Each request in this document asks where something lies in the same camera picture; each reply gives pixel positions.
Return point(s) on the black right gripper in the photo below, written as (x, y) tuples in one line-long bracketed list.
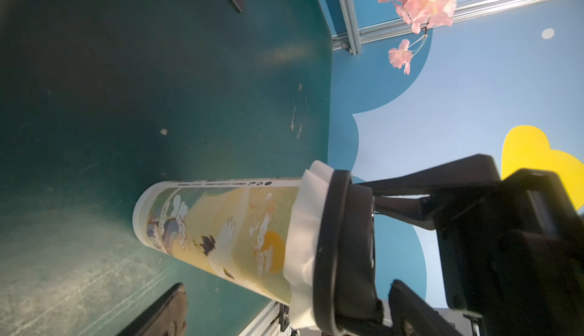
[(512, 250)]

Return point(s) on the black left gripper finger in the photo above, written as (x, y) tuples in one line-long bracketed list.
[(166, 316)]

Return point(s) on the printed paper milk tea cup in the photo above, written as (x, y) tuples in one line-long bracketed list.
[(234, 229)]

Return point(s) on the aluminium front mounting rail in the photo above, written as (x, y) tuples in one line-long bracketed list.
[(273, 320)]

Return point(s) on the aluminium right corner post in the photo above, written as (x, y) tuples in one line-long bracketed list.
[(351, 26)]

